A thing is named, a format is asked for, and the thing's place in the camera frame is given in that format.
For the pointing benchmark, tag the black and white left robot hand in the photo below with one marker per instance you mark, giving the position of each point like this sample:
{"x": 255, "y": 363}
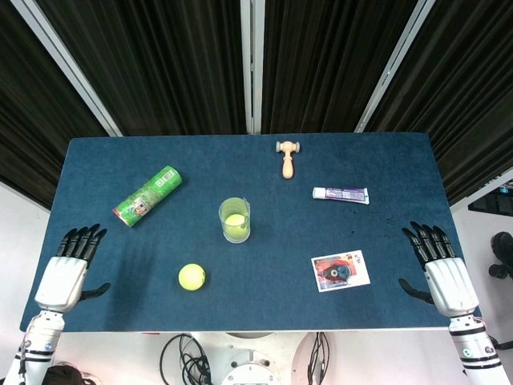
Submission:
{"x": 62, "y": 280}

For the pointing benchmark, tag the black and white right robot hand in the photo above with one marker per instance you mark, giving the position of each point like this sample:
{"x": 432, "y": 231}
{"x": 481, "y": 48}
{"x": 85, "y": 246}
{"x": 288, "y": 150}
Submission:
{"x": 451, "y": 282}

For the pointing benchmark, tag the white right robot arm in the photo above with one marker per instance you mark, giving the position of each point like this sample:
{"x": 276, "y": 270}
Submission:
{"x": 475, "y": 349}

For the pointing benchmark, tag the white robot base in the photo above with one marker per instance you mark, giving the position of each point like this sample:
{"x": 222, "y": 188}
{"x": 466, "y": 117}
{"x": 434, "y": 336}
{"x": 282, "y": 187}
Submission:
{"x": 248, "y": 361}

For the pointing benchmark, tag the green cylindrical snack can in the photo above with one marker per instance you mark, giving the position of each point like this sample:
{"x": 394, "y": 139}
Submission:
{"x": 148, "y": 195}

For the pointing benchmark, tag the clear plastic cup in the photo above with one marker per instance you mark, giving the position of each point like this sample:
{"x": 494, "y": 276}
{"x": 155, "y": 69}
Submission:
{"x": 228, "y": 206}

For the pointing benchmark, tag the black office chair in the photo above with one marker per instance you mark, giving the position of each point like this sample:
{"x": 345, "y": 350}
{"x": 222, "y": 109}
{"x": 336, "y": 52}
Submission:
{"x": 503, "y": 244}

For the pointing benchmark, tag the black device with blue light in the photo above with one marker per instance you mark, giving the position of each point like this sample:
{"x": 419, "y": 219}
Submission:
{"x": 495, "y": 202}

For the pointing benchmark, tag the dark brown rounded object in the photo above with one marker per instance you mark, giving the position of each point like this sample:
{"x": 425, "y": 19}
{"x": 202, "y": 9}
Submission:
{"x": 64, "y": 375}

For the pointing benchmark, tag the white carded product package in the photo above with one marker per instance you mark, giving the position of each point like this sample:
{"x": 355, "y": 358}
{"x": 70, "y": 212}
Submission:
{"x": 340, "y": 272}

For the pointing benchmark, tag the white and purple toothpaste tube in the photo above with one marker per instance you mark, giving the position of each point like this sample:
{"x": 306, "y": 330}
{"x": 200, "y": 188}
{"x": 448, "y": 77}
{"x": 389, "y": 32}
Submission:
{"x": 344, "y": 195}

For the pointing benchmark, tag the black pleated curtain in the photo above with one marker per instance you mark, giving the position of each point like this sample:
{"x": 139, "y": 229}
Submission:
{"x": 160, "y": 60}
{"x": 32, "y": 120}
{"x": 461, "y": 100}
{"x": 320, "y": 60}

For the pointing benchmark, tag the blue felt table mat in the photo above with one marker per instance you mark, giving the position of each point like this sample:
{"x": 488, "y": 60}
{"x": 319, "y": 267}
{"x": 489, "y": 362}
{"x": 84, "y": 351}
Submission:
{"x": 256, "y": 305}

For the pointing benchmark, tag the small wooden toy hammer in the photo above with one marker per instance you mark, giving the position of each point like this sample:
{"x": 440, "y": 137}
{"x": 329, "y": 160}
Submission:
{"x": 288, "y": 162}

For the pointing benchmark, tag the grey metal frame post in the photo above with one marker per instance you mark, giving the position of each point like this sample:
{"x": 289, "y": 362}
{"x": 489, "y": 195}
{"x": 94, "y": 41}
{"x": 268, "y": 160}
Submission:
{"x": 394, "y": 64}
{"x": 252, "y": 64}
{"x": 64, "y": 64}

